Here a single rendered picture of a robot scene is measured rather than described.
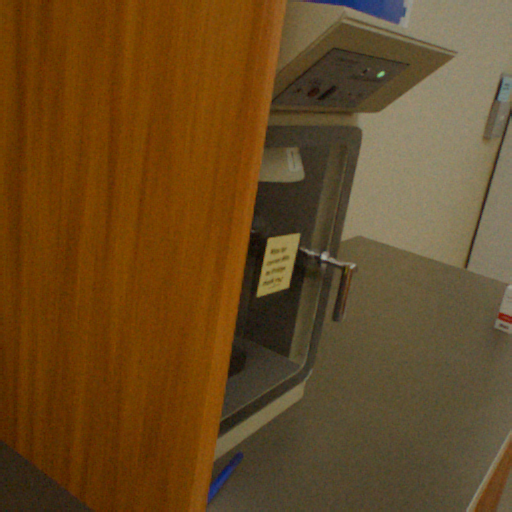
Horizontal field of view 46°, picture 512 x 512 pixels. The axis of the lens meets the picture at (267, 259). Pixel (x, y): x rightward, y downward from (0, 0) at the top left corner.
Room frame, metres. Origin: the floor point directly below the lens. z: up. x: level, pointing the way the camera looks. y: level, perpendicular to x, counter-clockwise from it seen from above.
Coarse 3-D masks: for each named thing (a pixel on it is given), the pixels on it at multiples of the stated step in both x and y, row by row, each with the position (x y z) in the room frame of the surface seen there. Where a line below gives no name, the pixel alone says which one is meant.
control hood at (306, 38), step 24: (288, 0) 0.57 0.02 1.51; (288, 24) 0.57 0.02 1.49; (312, 24) 0.56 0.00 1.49; (336, 24) 0.55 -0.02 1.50; (360, 24) 0.57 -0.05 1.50; (384, 24) 0.61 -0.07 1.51; (288, 48) 0.57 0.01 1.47; (312, 48) 0.56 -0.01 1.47; (360, 48) 0.62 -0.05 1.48; (384, 48) 0.65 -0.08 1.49; (408, 48) 0.69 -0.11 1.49; (432, 48) 0.74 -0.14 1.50; (456, 48) 0.81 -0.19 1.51; (288, 72) 0.57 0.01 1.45; (408, 72) 0.77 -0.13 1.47; (432, 72) 0.82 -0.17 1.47; (384, 96) 0.80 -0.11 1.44
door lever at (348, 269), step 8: (328, 256) 0.83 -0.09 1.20; (320, 264) 0.81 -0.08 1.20; (328, 264) 0.81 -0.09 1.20; (336, 264) 0.80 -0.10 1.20; (344, 264) 0.80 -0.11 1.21; (352, 264) 0.80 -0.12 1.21; (344, 272) 0.79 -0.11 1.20; (352, 272) 0.79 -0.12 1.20; (344, 280) 0.79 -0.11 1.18; (352, 280) 0.80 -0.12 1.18; (344, 288) 0.79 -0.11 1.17; (344, 296) 0.79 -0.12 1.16; (336, 304) 0.80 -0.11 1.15; (344, 304) 0.79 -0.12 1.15; (336, 312) 0.79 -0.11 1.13; (344, 312) 0.80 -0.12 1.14; (336, 320) 0.79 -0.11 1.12; (344, 320) 0.80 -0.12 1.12
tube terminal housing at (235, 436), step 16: (272, 112) 0.68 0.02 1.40; (288, 112) 0.71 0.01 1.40; (304, 112) 0.74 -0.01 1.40; (320, 112) 0.77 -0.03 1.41; (336, 112) 0.81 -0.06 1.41; (304, 384) 0.87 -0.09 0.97; (288, 400) 0.83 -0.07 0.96; (256, 416) 0.75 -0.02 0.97; (272, 416) 0.80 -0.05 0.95; (240, 432) 0.72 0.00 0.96; (224, 448) 0.69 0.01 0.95
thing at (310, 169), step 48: (288, 144) 0.70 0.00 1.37; (336, 144) 0.80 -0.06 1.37; (288, 192) 0.71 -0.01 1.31; (336, 192) 0.82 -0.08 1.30; (336, 240) 0.85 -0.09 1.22; (288, 288) 0.75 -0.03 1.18; (240, 336) 0.67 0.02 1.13; (288, 336) 0.77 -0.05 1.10; (240, 384) 0.68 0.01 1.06; (288, 384) 0.79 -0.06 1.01
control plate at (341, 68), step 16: (336, 48) 0.58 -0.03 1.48; (320, 64) 0.59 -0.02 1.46; (336, 64) 0.62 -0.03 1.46; (352, 64) 0.64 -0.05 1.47; (368, 64) 0.66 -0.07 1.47; (384, 64) 0.69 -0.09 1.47; (400, 64) 0.72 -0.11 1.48; (304, 80) 0.61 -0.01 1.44; (320, 80) 0.63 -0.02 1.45; (336, 80) 0.65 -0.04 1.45; (352, 80) 0.68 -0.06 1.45; (368, 80) 0.71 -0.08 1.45; (384, 80) 0.74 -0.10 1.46; (288, 96) 0.62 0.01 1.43; (304, 96) 0.65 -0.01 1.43; (336, 96) 0.70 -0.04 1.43; (368, 96) 0.76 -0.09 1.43
